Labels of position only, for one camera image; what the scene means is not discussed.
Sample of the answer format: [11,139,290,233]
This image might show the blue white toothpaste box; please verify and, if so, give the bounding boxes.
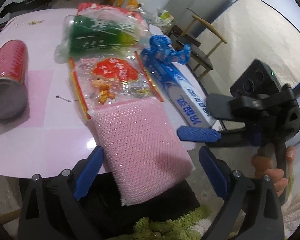
[140,49,216,128]

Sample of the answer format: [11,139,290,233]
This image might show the pink scouring sponge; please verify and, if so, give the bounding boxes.
[89,98,194,206]

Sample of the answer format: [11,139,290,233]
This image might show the blue wrapper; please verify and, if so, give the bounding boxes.
[149,35,191,64]

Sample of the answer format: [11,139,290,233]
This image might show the clear red pastry wrapper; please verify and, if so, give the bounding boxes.
[69,50,164,120]

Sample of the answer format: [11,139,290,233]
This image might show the right forearm green fleece sleeve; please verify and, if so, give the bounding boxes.
[132,204,213,240]

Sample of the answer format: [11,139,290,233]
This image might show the person's right hand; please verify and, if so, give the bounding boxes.
[251,144,288,196]

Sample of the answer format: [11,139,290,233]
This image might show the red metal can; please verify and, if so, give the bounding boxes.
[0,40,29,123]

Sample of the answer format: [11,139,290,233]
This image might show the green label plastic bottle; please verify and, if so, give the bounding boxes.
[54,14,151,63]

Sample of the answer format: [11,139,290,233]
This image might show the red snack bag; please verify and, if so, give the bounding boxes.
[76,2,144,22]

